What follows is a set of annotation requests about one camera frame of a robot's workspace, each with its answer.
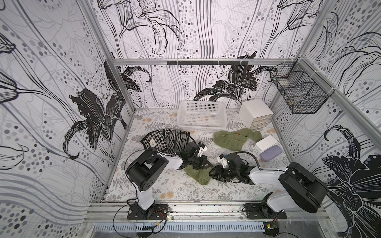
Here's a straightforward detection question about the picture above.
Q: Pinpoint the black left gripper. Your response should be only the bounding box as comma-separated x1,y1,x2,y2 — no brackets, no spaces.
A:
187,154,213,170

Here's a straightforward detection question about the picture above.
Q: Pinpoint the green knitted scarf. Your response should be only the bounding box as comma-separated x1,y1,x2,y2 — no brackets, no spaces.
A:
213,128,263,151
184,165,212,185

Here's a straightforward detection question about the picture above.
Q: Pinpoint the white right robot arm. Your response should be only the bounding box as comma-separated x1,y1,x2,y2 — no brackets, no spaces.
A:
209,151,328,219

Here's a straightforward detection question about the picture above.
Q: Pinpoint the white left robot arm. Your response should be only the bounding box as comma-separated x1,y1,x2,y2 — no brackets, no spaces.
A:
125,142,212,212

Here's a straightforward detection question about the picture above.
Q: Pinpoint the black white patterned scarf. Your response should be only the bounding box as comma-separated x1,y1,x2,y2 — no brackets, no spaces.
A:
140,129,192,154

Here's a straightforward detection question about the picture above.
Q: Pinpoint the white plastic laundry basket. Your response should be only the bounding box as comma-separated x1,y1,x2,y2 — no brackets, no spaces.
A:
177,101,227,132

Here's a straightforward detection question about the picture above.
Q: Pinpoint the white rectangular box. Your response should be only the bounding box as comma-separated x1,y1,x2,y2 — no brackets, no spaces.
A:
255,135,278,153

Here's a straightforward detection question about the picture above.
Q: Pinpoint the lavender flat pad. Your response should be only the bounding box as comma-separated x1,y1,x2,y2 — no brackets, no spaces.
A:
260,145,283,162

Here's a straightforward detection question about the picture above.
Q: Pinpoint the white mini drawer cabinet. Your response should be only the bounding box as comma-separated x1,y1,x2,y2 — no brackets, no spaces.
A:
239,99,273,130

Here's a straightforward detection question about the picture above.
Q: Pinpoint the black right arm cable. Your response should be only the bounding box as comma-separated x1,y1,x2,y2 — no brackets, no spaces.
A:
235,151,263,170

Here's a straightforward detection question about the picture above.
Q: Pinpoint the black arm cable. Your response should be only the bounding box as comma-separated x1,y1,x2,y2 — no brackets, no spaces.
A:
172,130,197,155
235,151,263,170

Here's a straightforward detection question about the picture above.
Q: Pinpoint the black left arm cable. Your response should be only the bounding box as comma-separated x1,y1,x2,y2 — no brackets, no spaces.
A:
172,130,197,155

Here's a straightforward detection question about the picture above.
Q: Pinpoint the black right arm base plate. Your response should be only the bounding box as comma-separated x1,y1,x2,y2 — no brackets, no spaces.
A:
242,203,287,220

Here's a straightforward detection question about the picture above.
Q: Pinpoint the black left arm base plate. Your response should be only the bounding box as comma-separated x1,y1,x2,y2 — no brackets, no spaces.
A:
127,202,170,221

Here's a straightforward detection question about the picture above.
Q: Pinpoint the white slotted cable duct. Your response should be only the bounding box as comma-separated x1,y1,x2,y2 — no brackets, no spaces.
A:
93,221,265,233

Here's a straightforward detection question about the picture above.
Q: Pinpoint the black wire wall basket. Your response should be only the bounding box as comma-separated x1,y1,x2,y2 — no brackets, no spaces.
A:
269,59,334,114

